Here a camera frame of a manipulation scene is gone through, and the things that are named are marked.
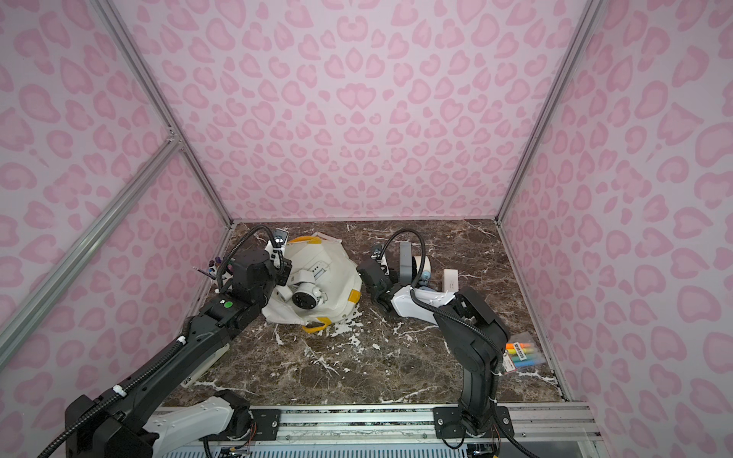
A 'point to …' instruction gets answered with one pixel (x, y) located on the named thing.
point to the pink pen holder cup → (227, 274)
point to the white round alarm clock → (306, 295)
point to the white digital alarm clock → (320, 266)
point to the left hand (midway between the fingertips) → (278, 248)
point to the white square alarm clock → (450, 280)
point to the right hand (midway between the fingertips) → (382, 269)
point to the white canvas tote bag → (343, 285)
